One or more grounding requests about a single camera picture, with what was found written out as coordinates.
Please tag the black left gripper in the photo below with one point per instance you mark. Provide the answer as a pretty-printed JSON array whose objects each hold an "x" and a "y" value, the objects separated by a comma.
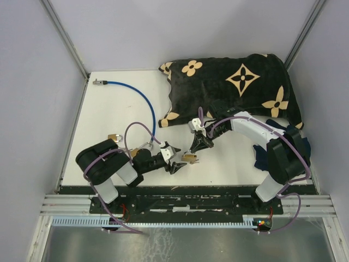
[{"x": 175, "y": 167}]

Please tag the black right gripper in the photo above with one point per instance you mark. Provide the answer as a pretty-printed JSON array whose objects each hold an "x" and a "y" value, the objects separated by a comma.
[{"x": 200, "y": 142}]

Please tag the brass padlock with key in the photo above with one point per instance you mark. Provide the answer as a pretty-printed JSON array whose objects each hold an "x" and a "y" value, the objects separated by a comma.
[{"x": 189, "y": 157}]

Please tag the small brass padlock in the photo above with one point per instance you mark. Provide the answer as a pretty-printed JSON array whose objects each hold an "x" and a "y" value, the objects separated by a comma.
[{"x": 115, "y": 137}]

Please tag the large brass padlock with keys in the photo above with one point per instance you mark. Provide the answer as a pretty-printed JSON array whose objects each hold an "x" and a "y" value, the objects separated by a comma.
[{"x": 147, "y": 145}]

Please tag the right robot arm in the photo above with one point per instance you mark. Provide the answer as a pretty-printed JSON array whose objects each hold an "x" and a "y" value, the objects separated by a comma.
[{"x": 287, "y": 158}]

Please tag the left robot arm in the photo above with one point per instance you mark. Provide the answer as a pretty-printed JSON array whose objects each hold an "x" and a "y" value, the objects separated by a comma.
[{"x": 105, "y": 159}]

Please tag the black floral patterned blanket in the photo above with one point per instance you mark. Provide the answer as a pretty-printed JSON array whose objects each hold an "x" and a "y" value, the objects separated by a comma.
[{"x": 259, "y": 84}]

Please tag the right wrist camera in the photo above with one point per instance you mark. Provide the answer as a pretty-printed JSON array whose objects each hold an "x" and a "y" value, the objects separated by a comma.
[{"x": 196, "y": 125}]

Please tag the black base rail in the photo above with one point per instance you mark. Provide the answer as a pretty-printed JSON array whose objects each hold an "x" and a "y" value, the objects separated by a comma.
[{"x": 187, "y": 204}]

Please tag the left aluminium frame post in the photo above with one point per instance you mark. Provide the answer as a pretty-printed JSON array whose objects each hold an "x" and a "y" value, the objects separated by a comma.
[{"x": 63, "y": 34}]

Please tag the aluminium frame post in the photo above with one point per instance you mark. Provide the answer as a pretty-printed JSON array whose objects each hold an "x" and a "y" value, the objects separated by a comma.
[
  {"x": 309, "y": 23},
  {"x": 63, "y": 34}
]

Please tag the right aluminium frame post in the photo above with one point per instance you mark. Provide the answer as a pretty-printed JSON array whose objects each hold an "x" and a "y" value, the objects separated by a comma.
[{"x": 309, "y": 23}]

